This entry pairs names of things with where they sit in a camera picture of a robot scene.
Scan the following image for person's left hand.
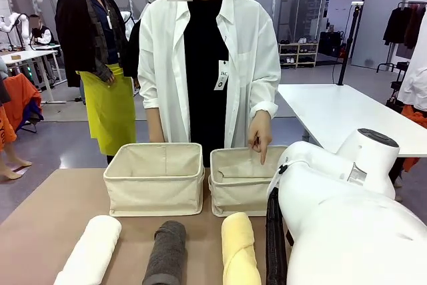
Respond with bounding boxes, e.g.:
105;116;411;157
248;112;273;166

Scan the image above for grey towel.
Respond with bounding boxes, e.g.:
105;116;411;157
141;220;188;285

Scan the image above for person's right forearm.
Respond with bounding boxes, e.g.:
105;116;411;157
147;107;165;144

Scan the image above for white paper clothing tag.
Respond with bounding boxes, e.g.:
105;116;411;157
213;59;230;91

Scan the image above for cream fabric basket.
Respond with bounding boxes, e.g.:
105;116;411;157
208;144;290;218
103;142;205;218

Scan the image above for large white table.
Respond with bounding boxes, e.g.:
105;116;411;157
276;83;427;159

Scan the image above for wooden shoe rack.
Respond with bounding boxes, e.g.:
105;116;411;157
278;41;320;69

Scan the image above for black suitcase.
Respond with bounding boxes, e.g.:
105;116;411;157
318;30;345;56

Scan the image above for person in white shirt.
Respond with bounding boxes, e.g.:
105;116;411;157
137;0;282;169

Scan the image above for yellow rolled towel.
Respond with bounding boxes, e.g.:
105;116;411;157
222;213;263;285

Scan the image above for black metal stool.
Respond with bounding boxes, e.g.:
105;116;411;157
376;61;411;99

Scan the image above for orange garment under table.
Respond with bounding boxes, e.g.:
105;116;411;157
399;104;427;173

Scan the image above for white hanging garment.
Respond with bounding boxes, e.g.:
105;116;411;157
398;14;427;113

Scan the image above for grey partition panel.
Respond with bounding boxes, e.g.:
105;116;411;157
350;0;410;69

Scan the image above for dark clothes on rack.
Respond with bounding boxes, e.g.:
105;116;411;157
382;1;427;49

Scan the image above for person in dark coat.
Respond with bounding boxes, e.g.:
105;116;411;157
55;0;138;166

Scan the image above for white rolled towel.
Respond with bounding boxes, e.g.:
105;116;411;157
53;214;123;285

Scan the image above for orange garment on stand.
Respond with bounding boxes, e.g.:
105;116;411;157
3;73;43;132

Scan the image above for seated person in background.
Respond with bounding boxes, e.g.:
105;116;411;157
28;14;55;46

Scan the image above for white desk with legs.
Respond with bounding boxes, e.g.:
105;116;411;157
0;43;67;104

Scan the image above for mannequin foot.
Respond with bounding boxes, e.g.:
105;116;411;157
0;151;23;181
5;143;33;168

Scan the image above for orange printed garment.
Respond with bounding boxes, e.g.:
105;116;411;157
0;104;17;152

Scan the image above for black braided cable sleeve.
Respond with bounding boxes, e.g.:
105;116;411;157
265;186;295;285

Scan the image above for black camera pole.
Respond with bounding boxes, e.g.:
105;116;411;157
336;2;365;86

